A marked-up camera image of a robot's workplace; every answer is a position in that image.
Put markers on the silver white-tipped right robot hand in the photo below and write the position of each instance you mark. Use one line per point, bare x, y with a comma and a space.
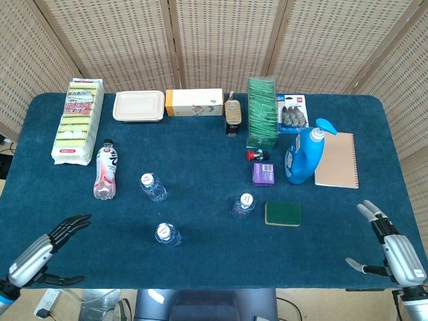
403, 257

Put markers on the clear box of green packets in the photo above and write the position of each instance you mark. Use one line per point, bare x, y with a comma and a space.
262, 113

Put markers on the blue carpet table cover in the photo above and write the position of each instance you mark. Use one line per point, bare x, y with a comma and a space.
207, 160

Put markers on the silver metal table leg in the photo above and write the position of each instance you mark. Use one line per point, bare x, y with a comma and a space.
98, 304

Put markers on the blue detergent bottle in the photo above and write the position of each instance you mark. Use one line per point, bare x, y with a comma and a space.
302, 160

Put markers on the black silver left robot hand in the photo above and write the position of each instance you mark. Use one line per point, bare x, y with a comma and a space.
33, 257

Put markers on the white orange tea box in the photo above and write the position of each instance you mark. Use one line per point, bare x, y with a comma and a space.
194, 102

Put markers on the small purple box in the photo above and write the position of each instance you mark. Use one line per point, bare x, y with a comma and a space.
264, 174

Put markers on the green yellow scrub sponge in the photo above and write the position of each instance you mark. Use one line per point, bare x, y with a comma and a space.
283, 213

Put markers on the clear water bottle barcode label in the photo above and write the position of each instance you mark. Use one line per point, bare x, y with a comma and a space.
165, 232

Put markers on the red push button switch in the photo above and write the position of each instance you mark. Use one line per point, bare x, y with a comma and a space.
250, 156

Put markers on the beige lidded food container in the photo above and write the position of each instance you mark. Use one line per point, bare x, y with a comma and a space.
138, 105

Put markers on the woven folding screen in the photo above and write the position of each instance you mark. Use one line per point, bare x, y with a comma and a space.
227, 40

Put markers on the pink drink bottle black cap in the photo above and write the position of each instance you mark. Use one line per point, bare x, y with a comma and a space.
107, 167

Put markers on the tan spiral notebook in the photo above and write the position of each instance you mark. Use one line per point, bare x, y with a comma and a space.
337, 160

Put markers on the clear water bottle purple label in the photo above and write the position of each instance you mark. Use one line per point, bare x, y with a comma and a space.
244, 204
150, 184

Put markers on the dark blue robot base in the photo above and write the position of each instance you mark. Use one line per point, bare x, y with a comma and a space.
207, 304

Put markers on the binder clips blister pack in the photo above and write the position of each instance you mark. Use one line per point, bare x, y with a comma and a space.
292, 113

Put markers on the pack of yellow sponges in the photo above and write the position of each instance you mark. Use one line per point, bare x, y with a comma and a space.
77, 127

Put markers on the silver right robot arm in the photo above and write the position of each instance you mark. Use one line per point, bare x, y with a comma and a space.
414, 309

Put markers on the white power strip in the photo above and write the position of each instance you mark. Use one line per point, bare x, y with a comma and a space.
47, 302

